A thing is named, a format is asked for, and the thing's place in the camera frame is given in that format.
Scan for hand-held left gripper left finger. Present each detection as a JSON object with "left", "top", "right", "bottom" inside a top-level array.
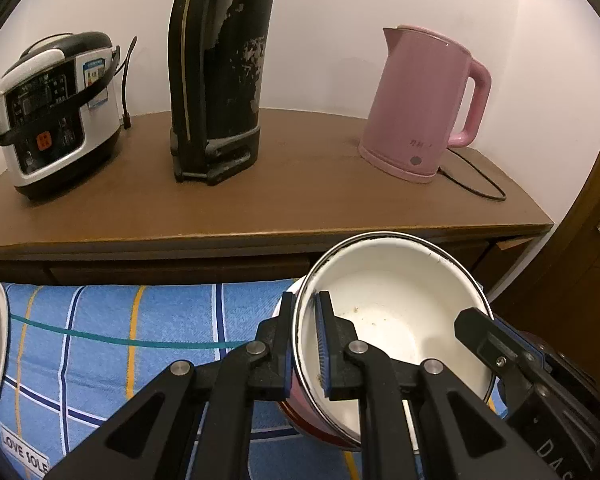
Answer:
[{"left": 42, "top": 291, "right": 298, "bottom": 480}]

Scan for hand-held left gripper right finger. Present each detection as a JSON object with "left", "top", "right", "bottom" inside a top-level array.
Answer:
[{"left": 315, "top": 290, "right": 561, "bottom": 480}]

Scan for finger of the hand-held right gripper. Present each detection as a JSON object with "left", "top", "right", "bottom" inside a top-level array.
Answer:
[{"left": 454, "top": 307, "right": 546, "bottom": 411}]

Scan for white enamel bowl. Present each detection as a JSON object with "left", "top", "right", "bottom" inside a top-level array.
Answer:
[{"left": 279, "top": 231, "right": 496, "bottom": 453}]

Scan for brown wooden panel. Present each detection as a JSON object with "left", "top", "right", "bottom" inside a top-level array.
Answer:
[{"left": 485, "top": 125, "right": 600, "bottom": 361}]

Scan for brown wooden cabinet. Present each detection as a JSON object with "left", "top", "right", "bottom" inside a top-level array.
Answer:
[{"left": 0, "top": 107, "right": 554, "bottom": 306}]

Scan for blue plaid blanket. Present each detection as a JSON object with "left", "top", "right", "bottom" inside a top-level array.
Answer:
[{"left": 0, "top": 277, "right": 511, "bottom": 480}]

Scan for pink electric kettle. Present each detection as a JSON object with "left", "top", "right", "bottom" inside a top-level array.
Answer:
[{"left": 357, "top": 25, "right": 492, "bottom": 183}]

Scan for tall black thermos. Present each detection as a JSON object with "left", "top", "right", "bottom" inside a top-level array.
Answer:
[{"left": 167, "top": 0, "right": 286, "bottom": 186}]

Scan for white and black rice cooker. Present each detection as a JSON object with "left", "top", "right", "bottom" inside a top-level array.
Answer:
[{"left": 0, "top": 31, "right": 123, "bottom": 203}]

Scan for black kettle cable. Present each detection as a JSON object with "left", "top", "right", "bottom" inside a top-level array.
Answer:
[{"left": 440, "top": 147, "right": 507, "bottom": 202}]

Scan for black rice cooker cable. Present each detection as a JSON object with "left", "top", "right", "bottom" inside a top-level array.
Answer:
[{"left": 121, "top": 36, "right": 138, "bottom": 131}]

